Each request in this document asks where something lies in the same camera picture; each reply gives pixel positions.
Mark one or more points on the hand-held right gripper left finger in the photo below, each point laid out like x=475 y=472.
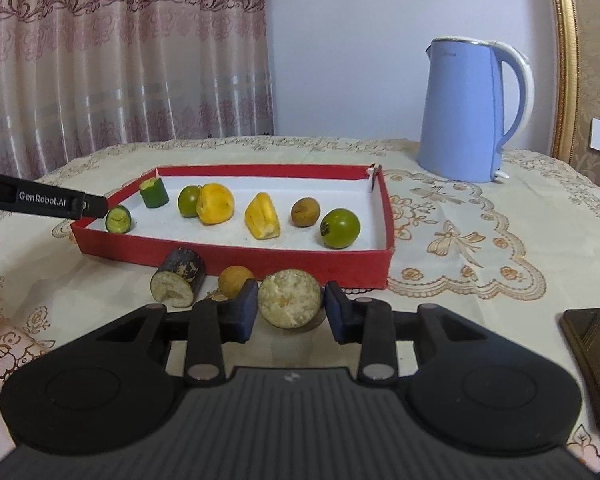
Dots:
x=242 y=310

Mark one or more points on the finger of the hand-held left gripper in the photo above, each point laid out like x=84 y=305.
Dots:
x=40 y=197

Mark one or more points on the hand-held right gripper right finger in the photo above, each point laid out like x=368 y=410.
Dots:
x=337 y=312

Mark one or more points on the red cardboard box tray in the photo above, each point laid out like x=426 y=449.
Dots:
x=290 y=262

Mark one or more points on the short green cucumber slice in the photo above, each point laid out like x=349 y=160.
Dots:
x=118 y=220

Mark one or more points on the long yellow pepper piece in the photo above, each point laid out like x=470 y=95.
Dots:
x=262 y=217

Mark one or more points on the brown kiwi fruit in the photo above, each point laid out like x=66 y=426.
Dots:
x=306 y=212

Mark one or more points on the rounded yellow pepper piece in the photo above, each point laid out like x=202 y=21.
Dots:
x=216 y=204

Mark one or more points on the small green tomato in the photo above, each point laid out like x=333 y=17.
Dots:
x=187 y=202

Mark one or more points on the brown longan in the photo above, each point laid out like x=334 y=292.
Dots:
x=234 y=280

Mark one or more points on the notched eggplant piece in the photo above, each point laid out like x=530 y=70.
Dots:
x=177 y=280

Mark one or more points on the large green tomato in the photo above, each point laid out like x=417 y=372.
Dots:
x=340 y=229

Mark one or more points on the tall green cucumber piece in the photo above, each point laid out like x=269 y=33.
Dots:
x=155 y=194

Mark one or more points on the embroidered cream tablecloth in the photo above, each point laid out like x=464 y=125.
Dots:
x=480 y=270

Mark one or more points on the patterned pink curtain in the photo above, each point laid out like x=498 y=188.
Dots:
x=120 y=60

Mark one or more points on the light blue electric kettle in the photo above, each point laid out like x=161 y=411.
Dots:
x=460 y=110

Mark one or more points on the brown leather case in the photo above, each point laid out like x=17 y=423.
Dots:
x=597 y=355

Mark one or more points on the gold moulding frame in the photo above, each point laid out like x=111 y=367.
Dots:
x=565 y=60

